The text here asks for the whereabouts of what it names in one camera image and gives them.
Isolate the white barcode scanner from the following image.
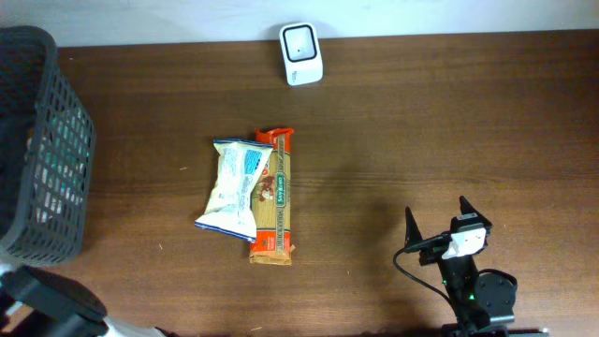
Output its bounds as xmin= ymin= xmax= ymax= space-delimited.
xmin=279 ymin=22 xmax=324 ymax=86

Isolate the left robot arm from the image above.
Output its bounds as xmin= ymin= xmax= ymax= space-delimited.
xmin=1 ymin=261 xmax=177 ymax=337

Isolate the grey plastic mesh basket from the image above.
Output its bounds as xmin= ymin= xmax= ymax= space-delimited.
xmin=1 ymin=26 xmax=96 ymax=267

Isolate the white blue snack bag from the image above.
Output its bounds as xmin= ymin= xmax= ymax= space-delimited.
xmin=195 ymin=139 xmax=273 ymax=242

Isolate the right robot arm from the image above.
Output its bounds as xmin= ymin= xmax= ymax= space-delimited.
xmin=393 ymin=196 xmax=518 ymax=336

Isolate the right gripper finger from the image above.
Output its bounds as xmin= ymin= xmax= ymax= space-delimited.
xmin=459 ymin=196 xmax=491 ymax=227
xmin=403 ymin=207 xmax=423 ymax=253

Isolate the orange spaghetti packet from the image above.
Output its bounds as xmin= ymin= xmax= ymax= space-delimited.
xmin=249 ymin=128 xmax=295 ymax=266

